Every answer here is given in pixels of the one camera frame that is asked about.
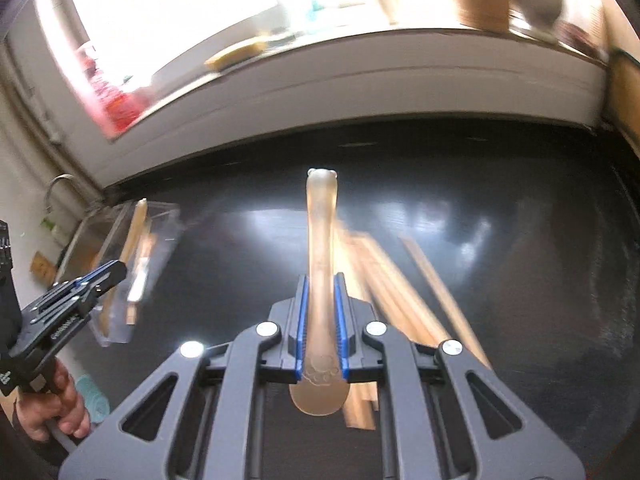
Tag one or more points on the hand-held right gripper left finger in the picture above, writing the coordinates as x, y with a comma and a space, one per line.
301, 330

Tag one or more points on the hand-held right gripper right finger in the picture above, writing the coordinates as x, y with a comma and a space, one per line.
341, 330

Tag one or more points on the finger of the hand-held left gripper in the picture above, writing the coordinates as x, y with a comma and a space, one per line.
95, 280

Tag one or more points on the clear plastic container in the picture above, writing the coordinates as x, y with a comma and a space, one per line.
165, 230

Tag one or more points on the translucent plastic spoon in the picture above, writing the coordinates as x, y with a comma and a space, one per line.
320, 240

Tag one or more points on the person's left forearm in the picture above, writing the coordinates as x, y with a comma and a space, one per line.
15, 445

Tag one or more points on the person's left hand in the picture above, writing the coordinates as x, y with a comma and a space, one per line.
70, 405

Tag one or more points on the metal sink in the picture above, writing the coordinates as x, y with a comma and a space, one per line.
85, 240

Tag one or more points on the teal cloth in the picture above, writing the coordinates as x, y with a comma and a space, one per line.
92, 397

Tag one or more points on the metal faucet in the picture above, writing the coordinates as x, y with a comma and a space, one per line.
60, 180

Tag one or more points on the red packet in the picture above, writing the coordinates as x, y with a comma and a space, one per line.
117, 105

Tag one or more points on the yellow sponge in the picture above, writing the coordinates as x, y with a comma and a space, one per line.
235, 52

